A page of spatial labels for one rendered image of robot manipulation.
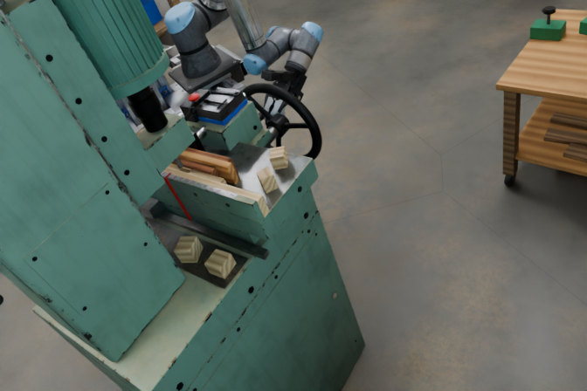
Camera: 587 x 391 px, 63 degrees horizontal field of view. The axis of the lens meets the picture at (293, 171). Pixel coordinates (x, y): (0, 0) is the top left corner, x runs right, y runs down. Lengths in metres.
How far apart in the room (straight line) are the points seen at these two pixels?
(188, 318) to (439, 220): 1.32
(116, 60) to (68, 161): 0.20
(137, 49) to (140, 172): 0.24
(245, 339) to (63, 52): 0.70
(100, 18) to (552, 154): 1.71
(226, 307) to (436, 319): 0.96
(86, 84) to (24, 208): 0.23
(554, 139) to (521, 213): 0.32
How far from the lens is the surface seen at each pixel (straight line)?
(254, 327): 1.16
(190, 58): 1.80
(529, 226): 2.09
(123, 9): 0.93
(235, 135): 1.22
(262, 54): 1.56
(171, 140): 1.07
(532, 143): 2.16
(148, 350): 1.05
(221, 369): 1.13
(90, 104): 0.91
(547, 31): 2.11
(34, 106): 0.82
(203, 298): 1.06
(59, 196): 0.87
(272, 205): 1.01
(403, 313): 1.85
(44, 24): 0.87
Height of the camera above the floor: 1.58
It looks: 39 degrees down
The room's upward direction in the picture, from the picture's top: 20 degrees counter-clockwise
